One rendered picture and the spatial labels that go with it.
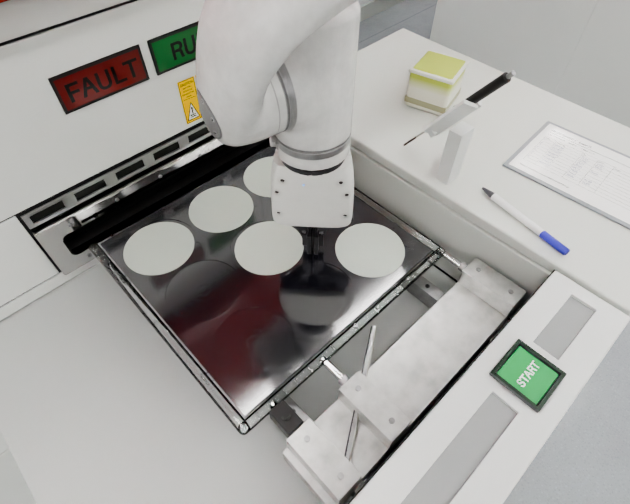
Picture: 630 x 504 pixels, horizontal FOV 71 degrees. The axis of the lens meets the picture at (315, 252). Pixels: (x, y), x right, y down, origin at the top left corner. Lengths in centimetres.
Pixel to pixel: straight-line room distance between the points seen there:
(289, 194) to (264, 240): 15
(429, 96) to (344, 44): 38
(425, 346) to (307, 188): 25
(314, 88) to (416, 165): 31
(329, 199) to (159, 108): 30
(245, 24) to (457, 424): 39
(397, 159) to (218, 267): 31
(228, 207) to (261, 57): 41
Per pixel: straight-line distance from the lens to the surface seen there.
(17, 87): 63
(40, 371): 74
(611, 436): 171
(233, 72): 35
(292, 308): 59
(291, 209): 54
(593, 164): 79
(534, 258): 63
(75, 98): 65
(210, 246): 67
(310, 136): 45
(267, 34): 33
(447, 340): 61
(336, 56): 42
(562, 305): 59
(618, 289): 64
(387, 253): 65
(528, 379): 52
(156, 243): 69
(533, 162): 75
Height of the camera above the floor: 140
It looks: 52 degrees down
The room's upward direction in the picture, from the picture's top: straight up
